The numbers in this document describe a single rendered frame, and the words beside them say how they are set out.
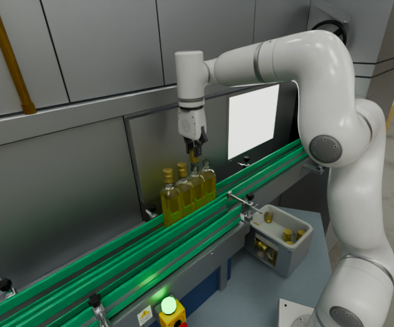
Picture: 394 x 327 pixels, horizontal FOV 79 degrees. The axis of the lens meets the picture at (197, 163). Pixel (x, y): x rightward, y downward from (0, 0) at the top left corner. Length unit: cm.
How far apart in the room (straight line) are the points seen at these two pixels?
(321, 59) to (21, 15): 65
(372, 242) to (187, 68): 62
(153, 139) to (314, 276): 93
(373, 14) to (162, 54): 103
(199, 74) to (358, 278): 65
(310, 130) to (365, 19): 111
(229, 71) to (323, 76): 22
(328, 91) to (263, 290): 90
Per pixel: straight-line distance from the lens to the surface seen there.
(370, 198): 59
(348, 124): 46
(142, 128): 84
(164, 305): 82
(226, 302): 114
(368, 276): 71
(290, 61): 53
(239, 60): 60
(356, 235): 62
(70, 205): 88
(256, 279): 121
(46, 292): 89
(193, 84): 74
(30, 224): 88
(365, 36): 153
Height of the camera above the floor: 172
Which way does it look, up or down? 28 degrees down
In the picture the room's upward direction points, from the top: 3 degrees counter-clockwise
